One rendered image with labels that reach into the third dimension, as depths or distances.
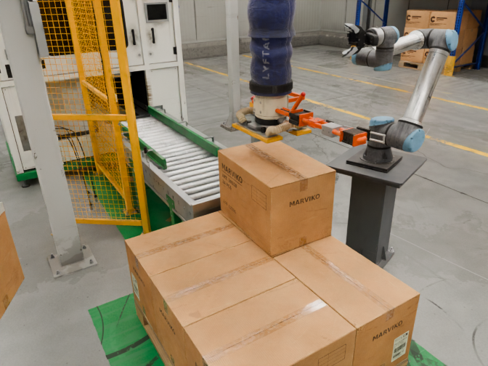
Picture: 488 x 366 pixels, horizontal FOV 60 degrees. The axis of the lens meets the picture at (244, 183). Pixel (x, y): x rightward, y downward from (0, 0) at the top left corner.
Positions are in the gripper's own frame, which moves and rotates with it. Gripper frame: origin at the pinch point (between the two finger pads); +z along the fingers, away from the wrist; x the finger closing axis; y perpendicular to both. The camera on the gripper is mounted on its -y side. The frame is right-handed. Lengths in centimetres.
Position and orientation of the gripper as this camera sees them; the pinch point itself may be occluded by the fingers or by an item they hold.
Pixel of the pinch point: (344, 41)
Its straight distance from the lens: 216.1
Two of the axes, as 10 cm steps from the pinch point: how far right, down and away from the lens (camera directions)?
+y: -5.3, -3.5, 7.7
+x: -0.2, -9.0, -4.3
